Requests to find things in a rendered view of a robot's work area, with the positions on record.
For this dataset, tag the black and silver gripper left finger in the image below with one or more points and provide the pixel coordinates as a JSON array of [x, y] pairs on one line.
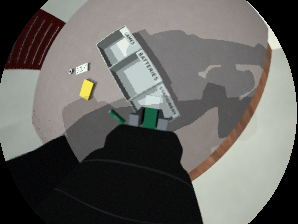
[[136, 119]]

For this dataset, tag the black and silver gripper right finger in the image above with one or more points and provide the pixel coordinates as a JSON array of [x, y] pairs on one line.
[[162, 121]]

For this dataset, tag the yellow block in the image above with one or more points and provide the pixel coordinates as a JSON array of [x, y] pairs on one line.
[[87, 89]]

